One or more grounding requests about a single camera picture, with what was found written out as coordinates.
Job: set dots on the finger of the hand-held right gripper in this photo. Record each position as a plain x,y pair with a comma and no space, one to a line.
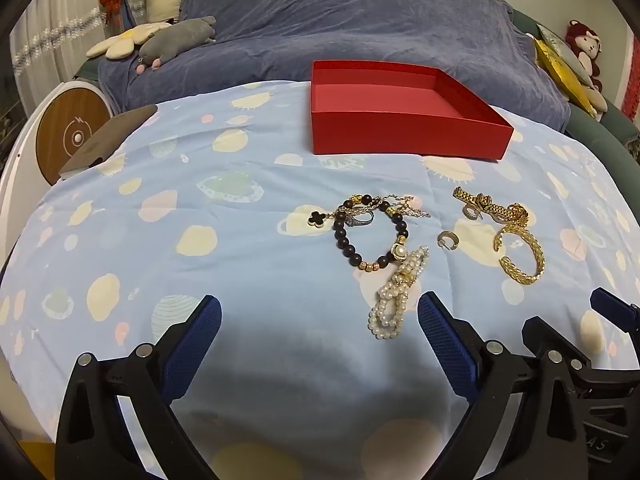
617,310
550,332

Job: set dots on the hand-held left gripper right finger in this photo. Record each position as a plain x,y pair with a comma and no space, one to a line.
445,345

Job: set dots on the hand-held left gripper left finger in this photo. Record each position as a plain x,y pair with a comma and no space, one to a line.
195,340

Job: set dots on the red cardboard box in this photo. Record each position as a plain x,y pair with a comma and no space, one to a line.
400,135

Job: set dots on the light blue planet-print sheet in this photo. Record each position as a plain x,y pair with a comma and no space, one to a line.
200,260

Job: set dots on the green sofa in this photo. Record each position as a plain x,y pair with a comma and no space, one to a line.
600,135

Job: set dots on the beige plush cushion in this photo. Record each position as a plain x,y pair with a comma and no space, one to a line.
594,99

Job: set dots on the brown flat tablet case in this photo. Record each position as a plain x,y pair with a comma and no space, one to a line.
110,135

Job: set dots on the round white wood-top table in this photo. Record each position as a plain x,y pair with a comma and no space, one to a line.
70,130

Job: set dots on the gold cushion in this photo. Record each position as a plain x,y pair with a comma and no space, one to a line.
560,67

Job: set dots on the red monkey plush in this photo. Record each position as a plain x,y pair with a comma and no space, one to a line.
582,40

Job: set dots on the silver cushion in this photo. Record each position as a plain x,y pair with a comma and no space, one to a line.
560,40

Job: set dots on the grey plush toy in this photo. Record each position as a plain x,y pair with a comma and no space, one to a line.
175,40

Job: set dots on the cream flower cushion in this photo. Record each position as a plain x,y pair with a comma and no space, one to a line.
120,42

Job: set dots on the blue-grey sofa throw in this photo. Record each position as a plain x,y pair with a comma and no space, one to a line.
350,20

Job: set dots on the white sheer curtain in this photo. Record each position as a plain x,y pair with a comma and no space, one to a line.
55,20

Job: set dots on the red curtain bow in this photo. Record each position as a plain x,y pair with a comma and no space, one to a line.
112,0

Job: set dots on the red wall hanging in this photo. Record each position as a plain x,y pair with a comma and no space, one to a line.
631,100

